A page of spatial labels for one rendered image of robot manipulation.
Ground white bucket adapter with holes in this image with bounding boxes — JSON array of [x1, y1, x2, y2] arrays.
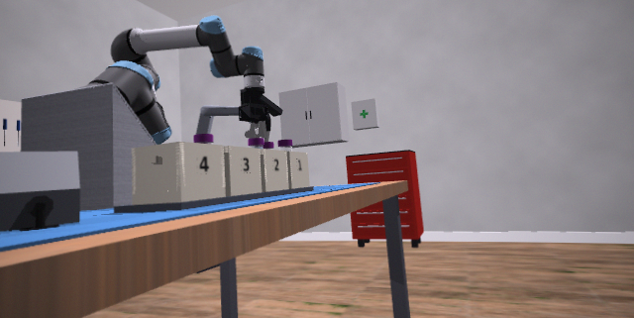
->
[[286, 152, 310, 189], [260, 149, 289, 192], [224, 146, 262, 196]]

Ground centrifuge tube with purple cap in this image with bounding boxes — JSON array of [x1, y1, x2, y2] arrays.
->
[[248, 138, 264, 149]]

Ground blue mat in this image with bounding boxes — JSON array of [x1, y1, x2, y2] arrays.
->
[[0, 182, 380, 252]]

